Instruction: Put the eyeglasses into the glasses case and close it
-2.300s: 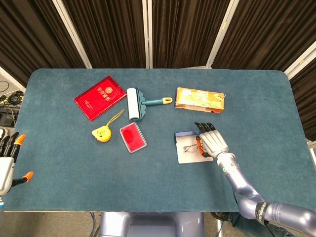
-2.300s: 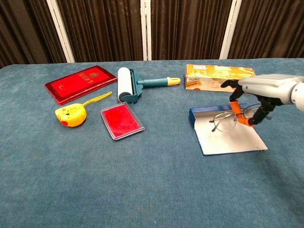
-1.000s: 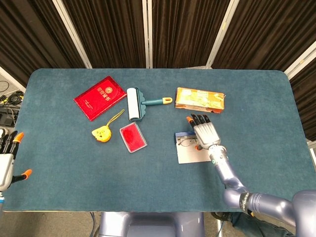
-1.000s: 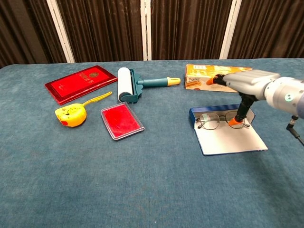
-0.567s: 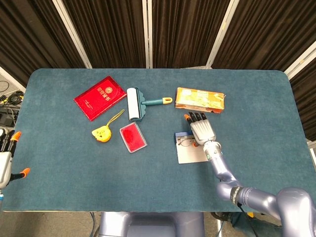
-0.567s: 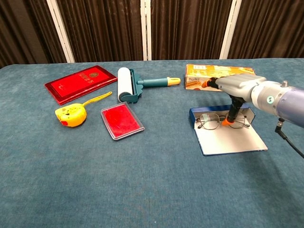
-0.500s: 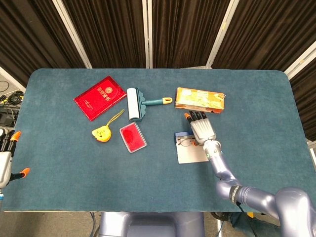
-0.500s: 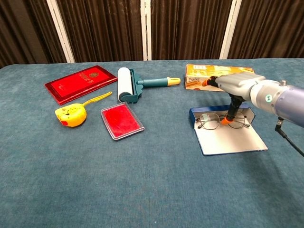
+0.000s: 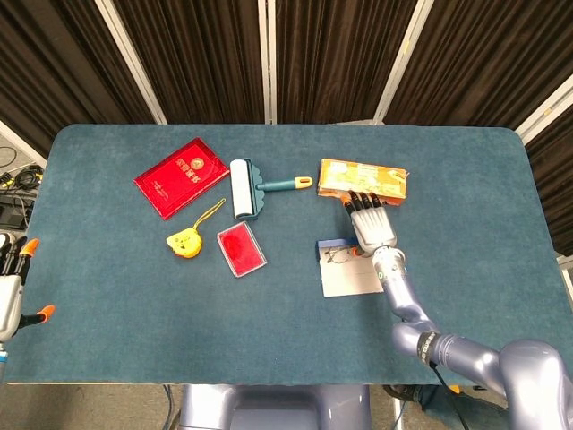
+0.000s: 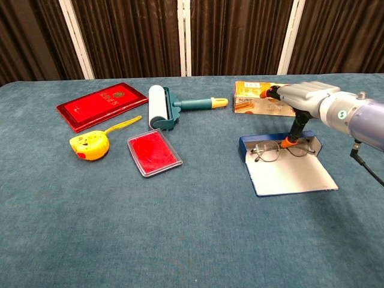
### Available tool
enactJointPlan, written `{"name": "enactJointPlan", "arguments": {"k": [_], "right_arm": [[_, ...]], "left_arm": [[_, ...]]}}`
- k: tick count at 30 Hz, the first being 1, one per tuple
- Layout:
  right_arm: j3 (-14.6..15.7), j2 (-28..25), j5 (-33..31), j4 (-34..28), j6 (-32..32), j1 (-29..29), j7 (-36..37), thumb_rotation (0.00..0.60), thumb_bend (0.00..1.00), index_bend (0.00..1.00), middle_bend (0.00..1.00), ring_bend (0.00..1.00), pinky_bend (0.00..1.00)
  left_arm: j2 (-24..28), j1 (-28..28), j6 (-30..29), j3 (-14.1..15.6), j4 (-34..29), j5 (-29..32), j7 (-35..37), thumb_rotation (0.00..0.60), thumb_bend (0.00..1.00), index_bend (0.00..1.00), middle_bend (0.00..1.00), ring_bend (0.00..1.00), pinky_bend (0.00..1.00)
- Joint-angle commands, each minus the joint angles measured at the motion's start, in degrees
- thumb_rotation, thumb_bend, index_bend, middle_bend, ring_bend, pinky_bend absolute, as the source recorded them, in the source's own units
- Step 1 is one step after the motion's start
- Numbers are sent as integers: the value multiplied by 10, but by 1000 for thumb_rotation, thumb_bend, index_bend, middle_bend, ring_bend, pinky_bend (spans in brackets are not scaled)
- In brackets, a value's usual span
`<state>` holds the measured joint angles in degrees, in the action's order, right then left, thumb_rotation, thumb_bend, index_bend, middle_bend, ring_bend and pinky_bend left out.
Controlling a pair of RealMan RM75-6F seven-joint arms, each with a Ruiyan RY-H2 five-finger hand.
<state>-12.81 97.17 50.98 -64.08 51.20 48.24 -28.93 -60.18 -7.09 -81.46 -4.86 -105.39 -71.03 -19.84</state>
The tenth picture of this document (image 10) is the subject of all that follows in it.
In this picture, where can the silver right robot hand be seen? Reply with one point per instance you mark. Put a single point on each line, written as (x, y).
(306, 96)

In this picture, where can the metal frame eyeglasses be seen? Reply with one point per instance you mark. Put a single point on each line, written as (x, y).
(268, 151)

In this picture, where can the blue printed glasses case box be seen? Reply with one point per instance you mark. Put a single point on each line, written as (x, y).
(294, 177)

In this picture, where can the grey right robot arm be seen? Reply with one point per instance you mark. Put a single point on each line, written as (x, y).
(366, 123)

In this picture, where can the red ink pad clear case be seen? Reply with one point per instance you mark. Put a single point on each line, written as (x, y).
(153, 153)

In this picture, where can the orange long cardboard box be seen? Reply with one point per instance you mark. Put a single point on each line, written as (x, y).
(249, 102)

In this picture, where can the brown pleated curtain panel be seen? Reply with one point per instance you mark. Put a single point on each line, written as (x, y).
(237, 36)
(30, 39)
(342, 36)
(129, 36)

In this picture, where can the teal lint roller yellow tip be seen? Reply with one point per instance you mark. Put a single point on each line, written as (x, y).
(156, 102)

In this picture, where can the teal velvet table cloth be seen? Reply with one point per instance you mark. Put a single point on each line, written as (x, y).
(180, 228)

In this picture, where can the red booklet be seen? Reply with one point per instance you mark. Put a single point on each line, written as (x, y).
(99, 105)

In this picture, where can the yellow tape measure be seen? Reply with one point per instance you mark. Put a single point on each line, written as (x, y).
(90, 145)

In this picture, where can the white screen frame post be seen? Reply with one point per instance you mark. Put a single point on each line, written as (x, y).
(290, 36)
(77, 39)
(184, 36)

